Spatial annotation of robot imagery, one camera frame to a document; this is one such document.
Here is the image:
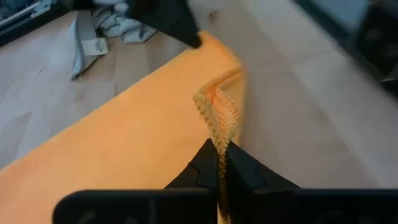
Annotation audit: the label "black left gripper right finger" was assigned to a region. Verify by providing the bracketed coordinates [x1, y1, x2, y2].
[225, 141, 301, 224]

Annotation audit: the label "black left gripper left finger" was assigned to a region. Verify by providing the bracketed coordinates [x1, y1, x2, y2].
[164, 139, 218, 224]

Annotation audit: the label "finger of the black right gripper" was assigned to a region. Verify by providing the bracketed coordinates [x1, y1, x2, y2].
[129, 0, 203, 49]

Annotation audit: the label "orange microfiber towel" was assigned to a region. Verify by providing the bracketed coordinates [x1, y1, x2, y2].
[0, 30, 246, 224]

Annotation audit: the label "grey microfiber towel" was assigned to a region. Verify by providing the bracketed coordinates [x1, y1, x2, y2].
[70, 0, 159, 81]

